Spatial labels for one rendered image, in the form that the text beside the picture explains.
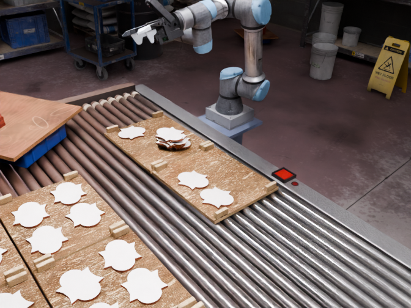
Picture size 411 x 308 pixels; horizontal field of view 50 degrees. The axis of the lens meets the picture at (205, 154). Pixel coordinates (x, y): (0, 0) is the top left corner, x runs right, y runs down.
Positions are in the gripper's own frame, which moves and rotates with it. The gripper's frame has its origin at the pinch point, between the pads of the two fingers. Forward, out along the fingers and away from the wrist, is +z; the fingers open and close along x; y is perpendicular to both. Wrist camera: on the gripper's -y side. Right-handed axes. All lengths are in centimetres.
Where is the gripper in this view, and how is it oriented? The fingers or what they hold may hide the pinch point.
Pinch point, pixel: (128, 33)
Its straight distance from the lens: 160.4
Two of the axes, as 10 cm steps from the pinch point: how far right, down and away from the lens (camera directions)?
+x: -4.9, -1.7, 8.5
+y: 3.0, 8.8, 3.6
